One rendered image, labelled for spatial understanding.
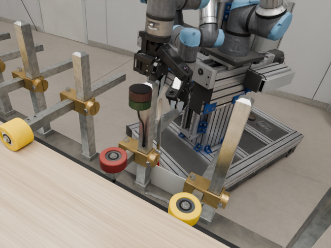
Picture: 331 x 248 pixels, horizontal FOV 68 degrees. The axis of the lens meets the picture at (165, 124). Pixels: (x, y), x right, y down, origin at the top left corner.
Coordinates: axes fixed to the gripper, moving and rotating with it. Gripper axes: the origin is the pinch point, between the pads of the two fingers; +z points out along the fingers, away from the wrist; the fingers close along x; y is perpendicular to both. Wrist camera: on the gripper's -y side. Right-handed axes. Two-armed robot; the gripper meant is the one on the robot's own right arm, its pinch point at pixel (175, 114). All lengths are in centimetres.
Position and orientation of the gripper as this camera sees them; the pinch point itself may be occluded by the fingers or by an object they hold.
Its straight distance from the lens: 107.6
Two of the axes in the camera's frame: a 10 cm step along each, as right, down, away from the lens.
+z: -1.1, 8.1, 5.8
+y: 4.8, -4.6, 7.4
